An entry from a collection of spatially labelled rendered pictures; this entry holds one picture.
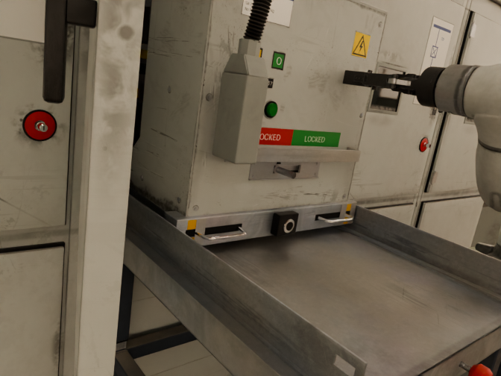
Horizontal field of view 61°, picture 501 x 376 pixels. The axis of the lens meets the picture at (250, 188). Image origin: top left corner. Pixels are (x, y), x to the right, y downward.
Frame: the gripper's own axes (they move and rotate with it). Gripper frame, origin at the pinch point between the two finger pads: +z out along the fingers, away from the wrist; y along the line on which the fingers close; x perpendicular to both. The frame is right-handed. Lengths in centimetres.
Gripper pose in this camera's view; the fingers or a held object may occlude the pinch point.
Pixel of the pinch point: (358, 78)
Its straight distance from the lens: 101.1
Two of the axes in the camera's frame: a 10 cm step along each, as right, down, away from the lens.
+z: -6.2, -2.8, 7.3
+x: 1.5, -9.6, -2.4
